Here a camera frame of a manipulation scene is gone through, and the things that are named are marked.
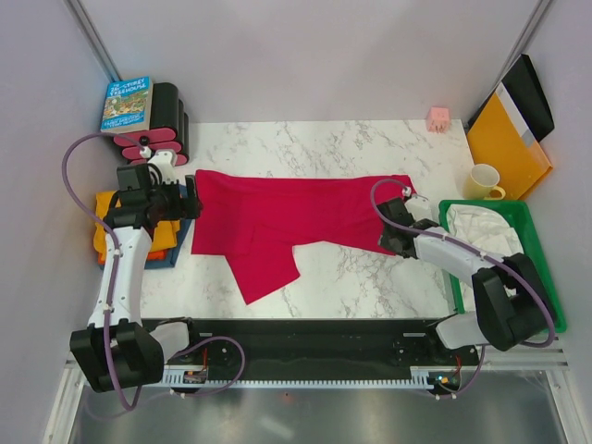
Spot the red t-shirt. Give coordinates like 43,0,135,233
191,170,413,303

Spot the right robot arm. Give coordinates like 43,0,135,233
372,198,556,364

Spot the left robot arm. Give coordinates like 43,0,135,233
69,164,204,392

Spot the yellow folded t-shirt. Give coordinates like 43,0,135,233
93,191,180,253

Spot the orange folded t-shirt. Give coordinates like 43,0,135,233
97,250,168,265

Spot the blue folded t-shirt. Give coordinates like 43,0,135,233
98,184,195,271

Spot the black pink drawer organizer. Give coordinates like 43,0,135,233
125,82,190,166

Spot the white crumpled t-shirt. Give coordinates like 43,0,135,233
443,203,526,297

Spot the blue treehouse book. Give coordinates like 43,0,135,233
100,76,154,134

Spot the yellow mug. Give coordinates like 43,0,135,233
462,164,506,201

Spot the green plastic bin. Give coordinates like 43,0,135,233
438,200,567,333

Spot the pink cube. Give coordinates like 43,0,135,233
425,106,450,133

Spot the orange folder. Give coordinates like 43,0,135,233
467,84,553,200

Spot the black white folder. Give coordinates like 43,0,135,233
467,54,556,144

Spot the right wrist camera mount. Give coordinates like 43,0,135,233
402,187,438,224

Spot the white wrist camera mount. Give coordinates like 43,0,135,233
140,146,178,185

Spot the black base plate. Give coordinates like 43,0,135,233
141,316,480,371

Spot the white slotted cable duct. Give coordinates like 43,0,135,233
149,365,462,390

